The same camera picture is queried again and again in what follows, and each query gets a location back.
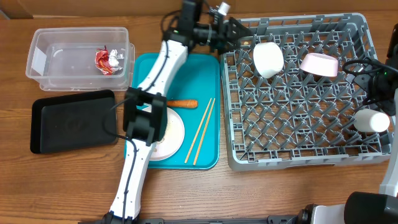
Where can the wooden chopstick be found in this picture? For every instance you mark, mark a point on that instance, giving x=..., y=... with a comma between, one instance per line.
x=197, y=132
x=204, y=132

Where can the teal plastic tray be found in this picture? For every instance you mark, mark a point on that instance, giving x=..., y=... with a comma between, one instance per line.
x=198, y=79

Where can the black plastic tray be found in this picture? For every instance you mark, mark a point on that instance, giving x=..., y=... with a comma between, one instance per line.
x=69, y=122

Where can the red snack wrapper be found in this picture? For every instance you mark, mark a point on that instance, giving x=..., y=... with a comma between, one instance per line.
x=108, y=61

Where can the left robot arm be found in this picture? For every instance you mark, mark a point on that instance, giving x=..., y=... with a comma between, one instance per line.
x=145, y=107

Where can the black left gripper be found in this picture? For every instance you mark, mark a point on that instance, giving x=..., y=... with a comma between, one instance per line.
x=222, y=39

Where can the white small bowl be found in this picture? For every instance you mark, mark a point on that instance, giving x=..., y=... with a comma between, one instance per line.
x=268, y=59

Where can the grey dishwasher rack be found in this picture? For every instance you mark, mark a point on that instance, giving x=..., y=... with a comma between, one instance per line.
x=296, y=118

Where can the pink shallow bowl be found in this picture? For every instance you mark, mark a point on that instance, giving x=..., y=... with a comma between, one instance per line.
x=320, y=64

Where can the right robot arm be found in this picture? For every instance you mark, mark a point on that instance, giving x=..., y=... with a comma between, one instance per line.
x=381, y=87

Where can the clear plastic bin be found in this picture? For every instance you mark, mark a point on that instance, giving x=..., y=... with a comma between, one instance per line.
x=64, y=59

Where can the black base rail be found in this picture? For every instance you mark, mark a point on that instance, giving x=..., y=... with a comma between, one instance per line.
x=272, y=219

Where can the white plate with peanuts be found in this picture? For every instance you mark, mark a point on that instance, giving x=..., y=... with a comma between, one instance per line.
x=172, y=139

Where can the orange carrot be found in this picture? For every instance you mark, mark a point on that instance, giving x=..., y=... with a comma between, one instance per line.
x=190, y=104

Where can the white paper cup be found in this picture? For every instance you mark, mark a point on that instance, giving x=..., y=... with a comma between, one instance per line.
x=371, y=121

